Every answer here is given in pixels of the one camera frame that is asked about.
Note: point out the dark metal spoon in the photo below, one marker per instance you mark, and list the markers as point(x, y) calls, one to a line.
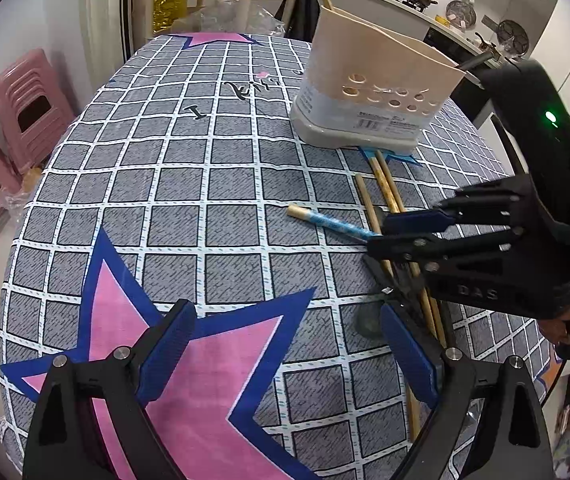
point(369, 321)

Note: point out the black built-in oven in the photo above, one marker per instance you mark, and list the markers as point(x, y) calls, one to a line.
point(447, 45)

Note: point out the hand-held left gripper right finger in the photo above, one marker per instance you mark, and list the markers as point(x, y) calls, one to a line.
point(407, 355)

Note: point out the round metal steamer rack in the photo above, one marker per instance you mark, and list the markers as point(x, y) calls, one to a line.
point(461, 12)

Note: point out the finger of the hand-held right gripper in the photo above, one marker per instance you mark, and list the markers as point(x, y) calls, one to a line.
point(415, 222)
point(405, 249)

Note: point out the blue patterned chopstick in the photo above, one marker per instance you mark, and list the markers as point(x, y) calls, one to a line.
point(325, 220)

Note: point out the gold foil packet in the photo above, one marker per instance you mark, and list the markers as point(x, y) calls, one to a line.
point(169, 15)

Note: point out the clear plastic bag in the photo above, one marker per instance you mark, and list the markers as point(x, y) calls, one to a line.
point(235, 22)

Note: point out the beige perforated utensil holder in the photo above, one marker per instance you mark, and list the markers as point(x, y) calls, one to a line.
point(365, 60)

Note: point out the checked star tablecloth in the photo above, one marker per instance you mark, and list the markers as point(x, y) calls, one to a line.
point(215, 185)

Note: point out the stack of pink plastic stools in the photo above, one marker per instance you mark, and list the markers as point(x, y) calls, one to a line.
point(30, 105)

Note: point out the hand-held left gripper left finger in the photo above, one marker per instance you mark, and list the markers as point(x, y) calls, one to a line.
point(170, 350)

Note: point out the round dark pan lid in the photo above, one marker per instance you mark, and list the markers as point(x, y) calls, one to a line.
point(512, 34)

